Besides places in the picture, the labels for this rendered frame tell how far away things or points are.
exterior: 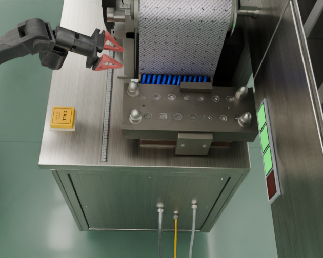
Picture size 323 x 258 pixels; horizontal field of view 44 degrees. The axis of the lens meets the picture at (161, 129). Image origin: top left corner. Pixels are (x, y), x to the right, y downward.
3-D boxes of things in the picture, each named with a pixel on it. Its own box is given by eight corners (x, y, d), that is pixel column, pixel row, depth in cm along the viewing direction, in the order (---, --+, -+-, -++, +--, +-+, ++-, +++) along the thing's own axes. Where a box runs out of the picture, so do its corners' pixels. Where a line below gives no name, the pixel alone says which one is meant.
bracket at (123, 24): (116, 66, 141) (112, 1, 114) (135, 67, 141) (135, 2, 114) (116, 78, 138) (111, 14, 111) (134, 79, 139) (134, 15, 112)
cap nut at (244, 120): (237, 116, 118) (241, 108, 114) (249, 116, 119) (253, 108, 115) (238, 127, 117) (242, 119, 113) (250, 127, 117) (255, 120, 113)
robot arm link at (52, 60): (35, 41, 101) (28, 18, 105) (23, 71, 109) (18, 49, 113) (79, 47, 108) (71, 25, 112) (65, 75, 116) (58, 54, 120)
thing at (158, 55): (138, 73, 125) (139, 33, 109) (213, 76, 126) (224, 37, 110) (138, 75, 124) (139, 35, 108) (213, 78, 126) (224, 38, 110)
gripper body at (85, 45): (91, 69, 114) (66, 62, 111) (94, 41, 119) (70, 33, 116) (99, 58, 109) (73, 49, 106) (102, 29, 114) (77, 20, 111)
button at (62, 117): (54, 109, 131) (52, 106, 129) (75, 110, 131) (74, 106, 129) (51, 128, 127) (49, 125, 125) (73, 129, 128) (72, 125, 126)
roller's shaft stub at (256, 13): (229, 9, 112) (233, -3, 108) (254, 11, 112) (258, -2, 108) (230, 21, 110) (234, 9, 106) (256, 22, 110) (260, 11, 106)
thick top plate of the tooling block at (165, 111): (124, 93, 127) (123, 83, 122) (247, 98, 129) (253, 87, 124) (121, 138, 119) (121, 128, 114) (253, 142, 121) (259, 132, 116)
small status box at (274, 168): (256, 112, 105) (263, 98, 99) (258, 112, 105) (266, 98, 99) (268, 204, 93) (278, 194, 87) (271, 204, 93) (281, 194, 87)
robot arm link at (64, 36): (53, 33, 105) (55, 19, 108) (45, 51, 109) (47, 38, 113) (78, 41, 108) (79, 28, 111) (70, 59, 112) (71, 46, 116)
